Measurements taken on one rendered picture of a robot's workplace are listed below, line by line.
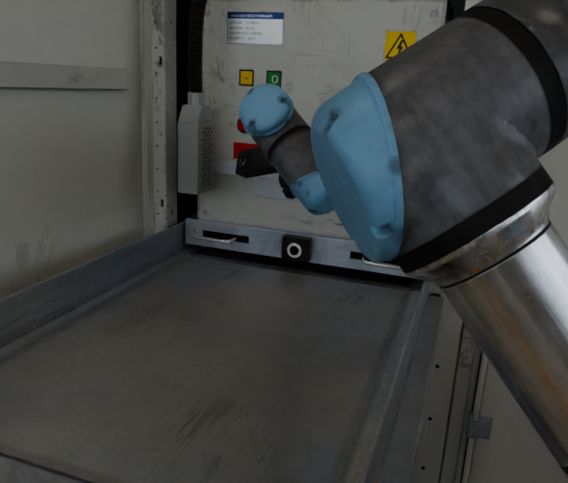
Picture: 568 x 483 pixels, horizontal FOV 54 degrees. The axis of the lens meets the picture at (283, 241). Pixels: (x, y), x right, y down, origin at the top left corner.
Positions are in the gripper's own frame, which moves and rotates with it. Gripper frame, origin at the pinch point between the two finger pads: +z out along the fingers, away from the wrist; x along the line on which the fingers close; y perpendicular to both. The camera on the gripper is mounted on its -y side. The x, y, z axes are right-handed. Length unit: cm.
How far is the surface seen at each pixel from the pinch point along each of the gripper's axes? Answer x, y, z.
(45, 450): -47, -8, -47
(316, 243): -8.5, 2.5, 9.8
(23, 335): -37, -29, -30
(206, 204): -3.2, -23.7, 8.8
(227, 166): 3.3, -17.1, 0.5
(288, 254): -11.8, -2.7, 8.8
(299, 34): 28.4, -4.2, -9.0
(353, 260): -10.6, 10.7, 10.7
